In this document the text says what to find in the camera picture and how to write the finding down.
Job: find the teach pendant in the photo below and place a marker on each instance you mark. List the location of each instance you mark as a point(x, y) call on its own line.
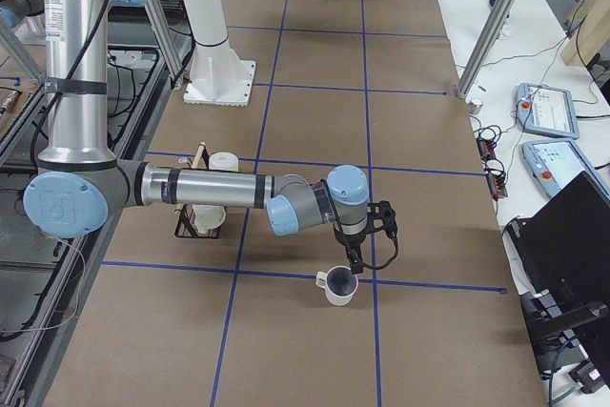
point(545, 110)
point(555, 163)

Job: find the aluminium frame post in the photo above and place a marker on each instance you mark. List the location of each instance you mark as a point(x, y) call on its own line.
point(486, 40)

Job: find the white upside-down mug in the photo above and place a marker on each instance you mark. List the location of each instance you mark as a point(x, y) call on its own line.
point(224, 161)

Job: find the black laptop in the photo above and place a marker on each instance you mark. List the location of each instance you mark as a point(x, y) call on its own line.
point(564, 249)

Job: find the teach pendant near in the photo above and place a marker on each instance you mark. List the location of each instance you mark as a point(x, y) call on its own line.
point(555, 163)

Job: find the white camera pedestal column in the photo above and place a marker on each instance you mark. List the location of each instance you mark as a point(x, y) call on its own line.
point(217, 75)

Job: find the white mug dark interior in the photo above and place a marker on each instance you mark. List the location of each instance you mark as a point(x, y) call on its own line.
point(339, 285)

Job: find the white mug with handle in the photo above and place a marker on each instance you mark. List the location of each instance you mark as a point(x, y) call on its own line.
point(208, 217)

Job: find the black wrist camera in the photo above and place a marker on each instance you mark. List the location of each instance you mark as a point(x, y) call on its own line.
point(381, 217)

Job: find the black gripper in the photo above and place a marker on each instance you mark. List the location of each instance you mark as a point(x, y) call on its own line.
point(349, 239)

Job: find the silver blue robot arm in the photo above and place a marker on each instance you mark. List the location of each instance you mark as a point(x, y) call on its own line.
point(81, 181)

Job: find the black wire mug rack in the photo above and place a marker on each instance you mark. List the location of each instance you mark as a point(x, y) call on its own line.
point(185, 227)

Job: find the teach pendant far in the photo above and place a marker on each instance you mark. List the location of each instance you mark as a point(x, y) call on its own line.
point(545, 110)

